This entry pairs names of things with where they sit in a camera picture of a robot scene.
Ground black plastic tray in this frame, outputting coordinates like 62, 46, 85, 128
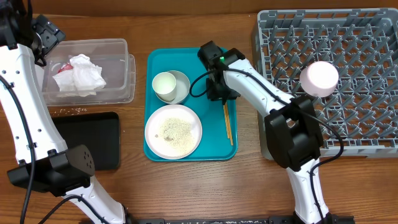
53, 112, 121, 170

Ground large white plate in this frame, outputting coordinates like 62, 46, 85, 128
144, 105, 203, 160

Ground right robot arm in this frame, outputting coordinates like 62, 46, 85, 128
197, 41, 330, 223

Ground teal serving tray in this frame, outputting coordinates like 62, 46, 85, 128
144, 47, 239, 162

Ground scattered rice grains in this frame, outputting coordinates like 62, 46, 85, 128
50, 107, 88, 116

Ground grey bowl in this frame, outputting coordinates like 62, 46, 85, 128
156, 70, 190, 104

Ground white paper cup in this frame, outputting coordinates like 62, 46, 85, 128
152, 72, 177, 101

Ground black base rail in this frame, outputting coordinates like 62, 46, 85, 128
135, 214, 355, 224

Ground grey dishwasher rack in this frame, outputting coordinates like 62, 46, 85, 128
252, 8, 397, 158

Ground clear plastic waste bin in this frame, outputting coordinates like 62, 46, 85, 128
37, 39, 136, 106

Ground red foil wrapper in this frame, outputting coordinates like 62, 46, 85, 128
58, 63, 73, 73

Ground white napkin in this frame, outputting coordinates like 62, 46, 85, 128
70, 54, 106, 90
53, 70, 96, 97

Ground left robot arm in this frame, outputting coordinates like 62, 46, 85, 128
1, 1, 134, 223

